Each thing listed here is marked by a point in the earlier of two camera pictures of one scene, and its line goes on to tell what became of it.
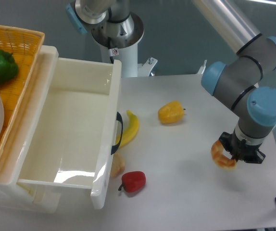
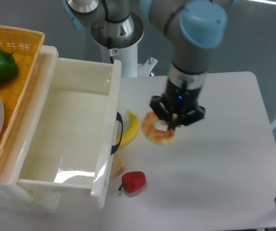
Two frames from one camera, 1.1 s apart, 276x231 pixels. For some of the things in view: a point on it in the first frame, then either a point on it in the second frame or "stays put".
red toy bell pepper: x=132 y=181 stays put
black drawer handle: x=119 y=119 stays put
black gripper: x=241 y=151 → x=179 y=100
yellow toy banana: x=131 y=131 stays put
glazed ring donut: x=220 y=160 → x=157 y=135
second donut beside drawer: x=118 y=165 stays put
